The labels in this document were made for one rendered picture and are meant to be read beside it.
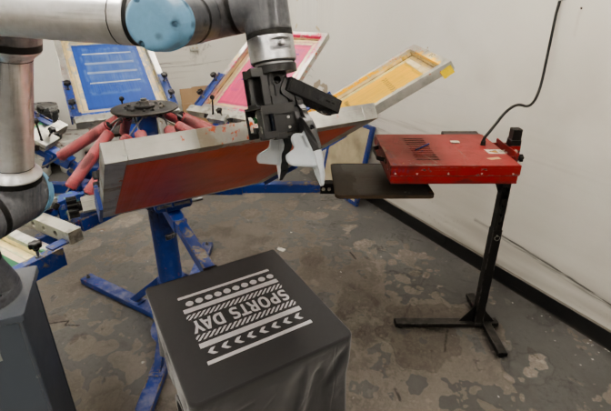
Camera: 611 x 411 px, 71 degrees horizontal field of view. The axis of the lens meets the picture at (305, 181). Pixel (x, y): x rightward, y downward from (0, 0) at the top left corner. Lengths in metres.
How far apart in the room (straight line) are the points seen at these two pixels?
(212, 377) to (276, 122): 0.68
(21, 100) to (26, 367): 0.56
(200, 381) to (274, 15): 0.83
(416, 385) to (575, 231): 1.23
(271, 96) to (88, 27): 0.27
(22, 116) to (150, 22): 0.48
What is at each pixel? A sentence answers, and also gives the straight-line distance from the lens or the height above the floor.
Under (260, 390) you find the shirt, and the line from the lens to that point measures 1.16.
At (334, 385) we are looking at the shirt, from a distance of 1.33.
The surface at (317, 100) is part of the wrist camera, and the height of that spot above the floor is 1.62.
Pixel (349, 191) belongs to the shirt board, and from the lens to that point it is 1.99.
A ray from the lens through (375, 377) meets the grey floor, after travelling 2.41.
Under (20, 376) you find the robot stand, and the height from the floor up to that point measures 1.04.
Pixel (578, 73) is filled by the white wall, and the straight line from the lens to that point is 2.66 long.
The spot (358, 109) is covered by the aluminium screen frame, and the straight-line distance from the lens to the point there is 0.98.
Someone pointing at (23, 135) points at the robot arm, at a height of 1.53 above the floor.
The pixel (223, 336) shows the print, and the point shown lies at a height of 0.95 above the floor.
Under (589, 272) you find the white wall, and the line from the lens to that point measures 2.87.
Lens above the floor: 1.79
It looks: 24 degrees down
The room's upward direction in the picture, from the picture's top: straight up
